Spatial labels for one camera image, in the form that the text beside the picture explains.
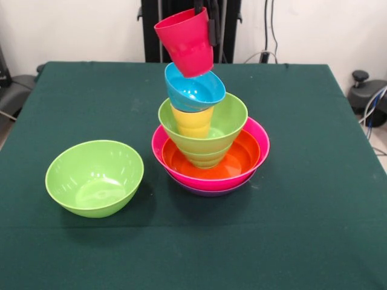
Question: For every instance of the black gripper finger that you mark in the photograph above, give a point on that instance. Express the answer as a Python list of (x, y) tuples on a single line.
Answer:
[(198, 6), (213, 27)]

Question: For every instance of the red cup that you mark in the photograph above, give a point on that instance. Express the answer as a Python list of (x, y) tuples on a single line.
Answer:
[(186, 45)]

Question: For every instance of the small blue bowl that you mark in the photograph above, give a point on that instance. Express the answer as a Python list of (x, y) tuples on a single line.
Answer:
[(196, 90)]

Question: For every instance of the medium green bowl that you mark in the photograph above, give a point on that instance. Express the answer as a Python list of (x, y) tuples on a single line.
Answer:
[(229, 121)]

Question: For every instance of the yellow cup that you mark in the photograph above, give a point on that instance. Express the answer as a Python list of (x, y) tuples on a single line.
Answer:
[(192, 124)]

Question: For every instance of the pink bowl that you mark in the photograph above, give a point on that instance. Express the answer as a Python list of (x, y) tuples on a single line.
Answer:
[(263, 142)]

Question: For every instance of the orange bowl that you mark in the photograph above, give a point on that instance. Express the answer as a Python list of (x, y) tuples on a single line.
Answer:
[(242, 157)]

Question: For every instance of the small ribbed green bowl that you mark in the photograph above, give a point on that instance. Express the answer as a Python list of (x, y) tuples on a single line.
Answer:
[(205, 160)]

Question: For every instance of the purple bowl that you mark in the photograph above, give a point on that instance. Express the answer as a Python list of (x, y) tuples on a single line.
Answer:
[(214, 193)]

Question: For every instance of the large green bowl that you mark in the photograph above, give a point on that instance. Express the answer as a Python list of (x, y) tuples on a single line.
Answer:
[(93, 178)]

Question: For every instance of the black plug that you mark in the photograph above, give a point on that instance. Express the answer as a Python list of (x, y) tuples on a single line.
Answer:
[(265, 56)]

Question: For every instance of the black chair with round knob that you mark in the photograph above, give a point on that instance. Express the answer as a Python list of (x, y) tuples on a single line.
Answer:
[(362, 96)]

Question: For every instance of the black office chair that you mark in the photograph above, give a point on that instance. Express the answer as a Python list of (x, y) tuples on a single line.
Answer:
[(18, 84)]

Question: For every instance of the dark green tablecloth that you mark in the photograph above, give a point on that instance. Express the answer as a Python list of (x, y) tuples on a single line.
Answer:
[(193, 241)]

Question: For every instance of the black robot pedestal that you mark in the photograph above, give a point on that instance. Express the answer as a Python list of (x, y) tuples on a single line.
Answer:
[(151, 45)]

